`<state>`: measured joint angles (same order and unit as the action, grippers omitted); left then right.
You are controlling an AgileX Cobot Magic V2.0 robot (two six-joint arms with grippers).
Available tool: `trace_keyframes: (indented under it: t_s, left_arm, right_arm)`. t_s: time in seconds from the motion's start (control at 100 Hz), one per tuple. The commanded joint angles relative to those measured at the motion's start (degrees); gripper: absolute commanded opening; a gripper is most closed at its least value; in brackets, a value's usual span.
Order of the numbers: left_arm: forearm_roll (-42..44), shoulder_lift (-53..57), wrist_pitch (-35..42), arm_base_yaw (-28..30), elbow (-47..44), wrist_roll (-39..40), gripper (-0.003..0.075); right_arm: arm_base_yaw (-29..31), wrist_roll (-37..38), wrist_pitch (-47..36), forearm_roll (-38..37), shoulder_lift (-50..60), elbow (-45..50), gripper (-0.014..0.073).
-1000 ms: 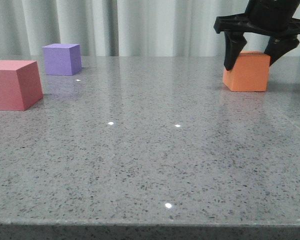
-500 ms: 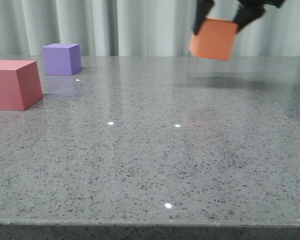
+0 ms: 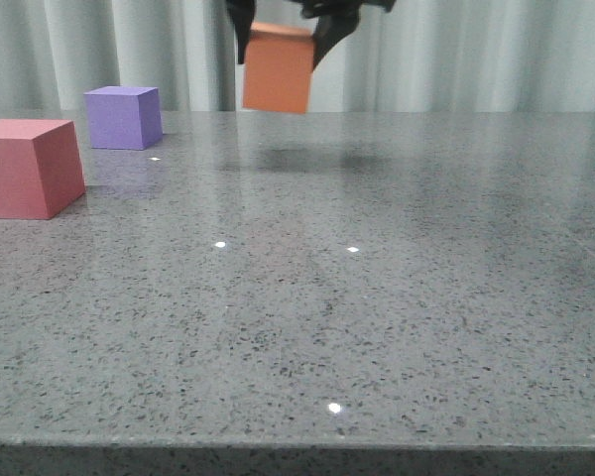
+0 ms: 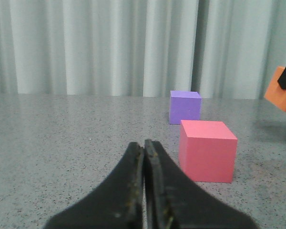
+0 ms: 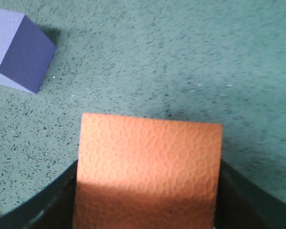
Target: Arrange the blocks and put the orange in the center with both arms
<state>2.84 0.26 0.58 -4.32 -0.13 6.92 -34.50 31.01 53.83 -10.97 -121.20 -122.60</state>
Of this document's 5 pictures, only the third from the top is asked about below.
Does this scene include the purple foam cube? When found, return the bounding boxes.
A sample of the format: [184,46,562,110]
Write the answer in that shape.
[83,86,163,150]

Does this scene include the red foam cube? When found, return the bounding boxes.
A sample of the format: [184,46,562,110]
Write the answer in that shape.
[0,119,85,219]

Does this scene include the orange foam cube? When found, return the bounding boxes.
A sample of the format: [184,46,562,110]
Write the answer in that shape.
[242,22,314,114]

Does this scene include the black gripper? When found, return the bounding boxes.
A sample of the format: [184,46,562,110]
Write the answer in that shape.
[225,0,396,69]

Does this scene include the pale green curtain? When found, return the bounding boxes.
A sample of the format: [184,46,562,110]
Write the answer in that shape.
[0,1,595,112]

